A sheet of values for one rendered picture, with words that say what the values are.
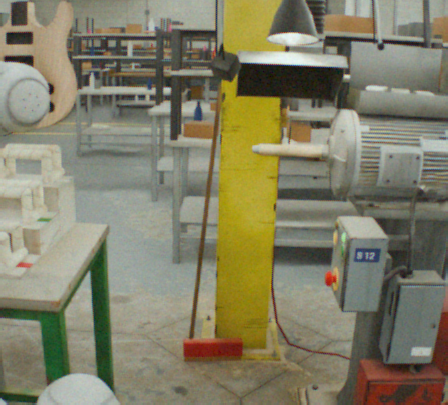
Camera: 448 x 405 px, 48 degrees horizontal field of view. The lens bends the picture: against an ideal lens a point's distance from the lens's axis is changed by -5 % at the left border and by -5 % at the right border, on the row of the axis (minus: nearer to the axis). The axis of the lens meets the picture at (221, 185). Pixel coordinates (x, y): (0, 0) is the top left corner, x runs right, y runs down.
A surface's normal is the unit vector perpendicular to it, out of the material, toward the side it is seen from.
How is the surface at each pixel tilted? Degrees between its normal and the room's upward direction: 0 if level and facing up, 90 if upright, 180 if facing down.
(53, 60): 89
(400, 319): 90
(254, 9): 90
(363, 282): 90
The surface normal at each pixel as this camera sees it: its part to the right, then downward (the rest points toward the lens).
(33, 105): 0.70, 0.22
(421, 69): -0.02, 0.26
